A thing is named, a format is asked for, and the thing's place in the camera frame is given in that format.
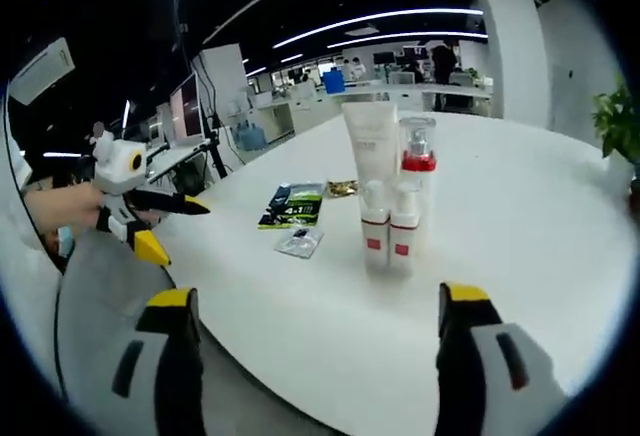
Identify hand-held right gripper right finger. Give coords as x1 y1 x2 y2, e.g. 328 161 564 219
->
435 280 556 436

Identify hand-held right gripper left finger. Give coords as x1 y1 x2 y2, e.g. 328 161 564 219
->
99 286 206 436

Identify green black skincare packet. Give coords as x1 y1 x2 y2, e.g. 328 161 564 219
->
257 181 325 231

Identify small white skincare pump bottle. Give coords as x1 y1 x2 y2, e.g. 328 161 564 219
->
388 181 422 276
359 179 392 275

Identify clear plastic sample sachet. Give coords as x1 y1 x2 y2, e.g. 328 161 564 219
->
273 227 325 260

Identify gold foil skincare sachet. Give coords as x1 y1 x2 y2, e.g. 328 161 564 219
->
325 179 360 198

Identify red collar skincare pump bottle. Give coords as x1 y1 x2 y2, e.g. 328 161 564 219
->
398 115 439 252

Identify white skincare tube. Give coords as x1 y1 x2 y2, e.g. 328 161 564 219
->
342 102 401 217

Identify person's left hand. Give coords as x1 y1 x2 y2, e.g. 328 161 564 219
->
59 184 107 231

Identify grey mesh chair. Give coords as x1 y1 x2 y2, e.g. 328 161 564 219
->
54 230 211 436

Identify pink screen monitor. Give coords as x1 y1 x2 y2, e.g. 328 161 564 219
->
169 73 204 145

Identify ceiling air conditioner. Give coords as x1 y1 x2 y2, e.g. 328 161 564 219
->
9 38 76 105

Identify white square pillar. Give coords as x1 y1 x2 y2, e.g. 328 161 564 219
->
202 44 249 122
472 0 551 127

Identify white office counter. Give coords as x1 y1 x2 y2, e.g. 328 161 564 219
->
249 80 496 132

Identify blue box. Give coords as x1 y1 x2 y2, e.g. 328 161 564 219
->
322 70 347 95

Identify ceiling light strip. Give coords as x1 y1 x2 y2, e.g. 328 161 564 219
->
327 31 489 51
273 8 485 50

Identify green potted plant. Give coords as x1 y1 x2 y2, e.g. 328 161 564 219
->
591 74 640 192

